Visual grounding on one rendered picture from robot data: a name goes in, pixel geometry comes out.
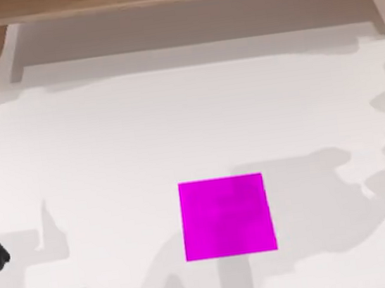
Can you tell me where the flat magenta square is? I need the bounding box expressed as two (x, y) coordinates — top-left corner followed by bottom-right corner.
(176, 171), (279, 263)

